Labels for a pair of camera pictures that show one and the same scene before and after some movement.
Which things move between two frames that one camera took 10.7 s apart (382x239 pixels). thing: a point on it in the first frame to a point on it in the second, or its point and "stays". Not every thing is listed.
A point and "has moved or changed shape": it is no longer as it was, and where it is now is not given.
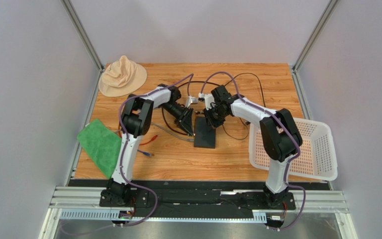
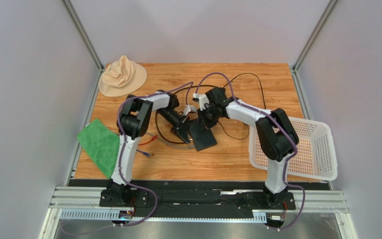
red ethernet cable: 152,139 stays
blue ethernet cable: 145,153 stays
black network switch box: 204,136 stays
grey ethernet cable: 167,130 to 168,144
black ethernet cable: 180,86 has moved or changed shape
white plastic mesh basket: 316,158 stays
